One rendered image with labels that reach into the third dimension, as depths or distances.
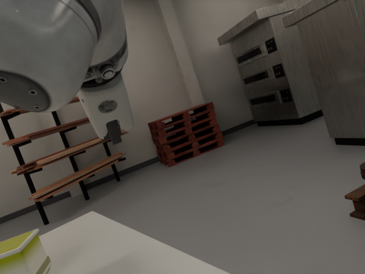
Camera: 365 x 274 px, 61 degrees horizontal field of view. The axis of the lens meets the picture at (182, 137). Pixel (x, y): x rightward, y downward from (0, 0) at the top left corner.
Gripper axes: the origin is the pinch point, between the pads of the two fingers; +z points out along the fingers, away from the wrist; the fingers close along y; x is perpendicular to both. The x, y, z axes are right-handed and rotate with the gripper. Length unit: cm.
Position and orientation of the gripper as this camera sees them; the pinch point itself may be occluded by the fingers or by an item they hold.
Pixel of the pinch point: (108, 126)
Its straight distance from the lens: 47.5
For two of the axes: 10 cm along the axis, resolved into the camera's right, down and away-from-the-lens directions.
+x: -9.0, 3.6, -2.6
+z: -0.8, 4.5, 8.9
